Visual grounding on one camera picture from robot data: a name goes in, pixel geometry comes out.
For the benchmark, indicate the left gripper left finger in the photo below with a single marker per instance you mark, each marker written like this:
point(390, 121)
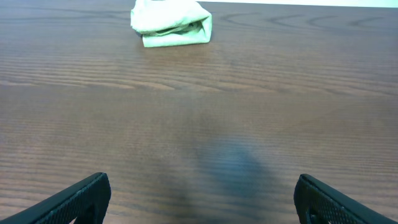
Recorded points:
point(84, 202)

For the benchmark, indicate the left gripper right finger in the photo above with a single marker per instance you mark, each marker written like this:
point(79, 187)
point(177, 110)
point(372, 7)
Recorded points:
point(318, 203)

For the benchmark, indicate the green cloth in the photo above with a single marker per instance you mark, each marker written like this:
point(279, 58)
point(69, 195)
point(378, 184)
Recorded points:
point(171, 23)

